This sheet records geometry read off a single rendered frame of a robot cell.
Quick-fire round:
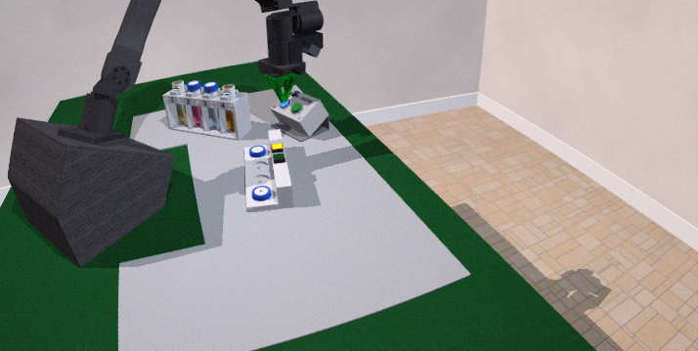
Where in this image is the white four-tube rack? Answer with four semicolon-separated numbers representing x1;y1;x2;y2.
162;85;251;141

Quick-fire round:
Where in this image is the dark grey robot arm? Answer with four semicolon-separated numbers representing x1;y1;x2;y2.
58;0;324;144

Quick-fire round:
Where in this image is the blue screw cap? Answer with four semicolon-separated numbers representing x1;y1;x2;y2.
203;82;218;93
249;146;266;157
187;80;201;91
252;186;271;201

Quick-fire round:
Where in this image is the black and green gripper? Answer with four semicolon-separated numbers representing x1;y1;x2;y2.
258;37;306;103

